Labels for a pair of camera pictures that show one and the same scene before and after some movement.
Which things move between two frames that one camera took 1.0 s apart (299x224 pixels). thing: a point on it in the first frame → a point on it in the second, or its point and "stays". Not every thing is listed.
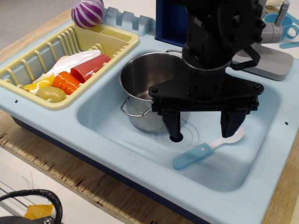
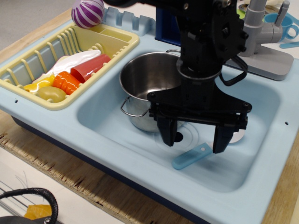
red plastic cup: [85, 70] stays
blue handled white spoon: [206, 149] stays
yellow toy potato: [54, 94] stays
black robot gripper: [235, 97] → [199, 101]
